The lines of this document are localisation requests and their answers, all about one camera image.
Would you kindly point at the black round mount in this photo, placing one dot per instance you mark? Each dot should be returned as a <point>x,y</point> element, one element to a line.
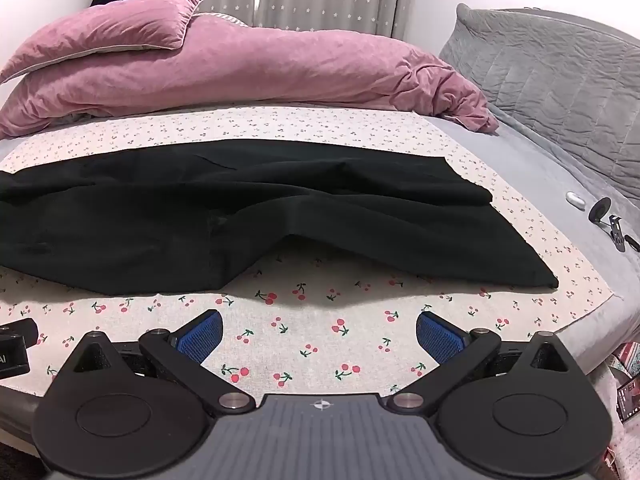
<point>599,210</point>

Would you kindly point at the black pants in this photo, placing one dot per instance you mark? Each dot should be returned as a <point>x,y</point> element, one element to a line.
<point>150,220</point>

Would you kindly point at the small white case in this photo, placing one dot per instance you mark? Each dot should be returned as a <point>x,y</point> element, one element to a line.
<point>575,198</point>

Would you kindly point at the pink patterned cloth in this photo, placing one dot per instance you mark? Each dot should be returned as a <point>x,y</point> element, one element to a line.
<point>627,357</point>

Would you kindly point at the pink duvet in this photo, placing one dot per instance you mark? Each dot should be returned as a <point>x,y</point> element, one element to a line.
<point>280,70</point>

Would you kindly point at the grey quilted pillow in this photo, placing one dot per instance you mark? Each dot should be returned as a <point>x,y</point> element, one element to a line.
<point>560,75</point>

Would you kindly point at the black pen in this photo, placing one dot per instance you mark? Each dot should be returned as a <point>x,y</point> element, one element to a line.
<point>633,243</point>

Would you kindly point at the cherry print cloth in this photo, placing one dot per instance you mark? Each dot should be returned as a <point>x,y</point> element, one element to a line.
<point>310,330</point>

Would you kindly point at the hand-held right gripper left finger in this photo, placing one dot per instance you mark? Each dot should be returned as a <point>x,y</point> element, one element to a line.
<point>199,336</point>

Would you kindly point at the grey striped pillow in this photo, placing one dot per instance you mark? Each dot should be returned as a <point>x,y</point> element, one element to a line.
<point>225,17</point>

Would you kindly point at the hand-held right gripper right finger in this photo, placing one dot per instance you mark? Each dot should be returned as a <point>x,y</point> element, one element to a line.
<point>441,337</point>

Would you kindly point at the pink pillow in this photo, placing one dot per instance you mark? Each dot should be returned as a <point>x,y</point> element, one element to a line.
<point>105,30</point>

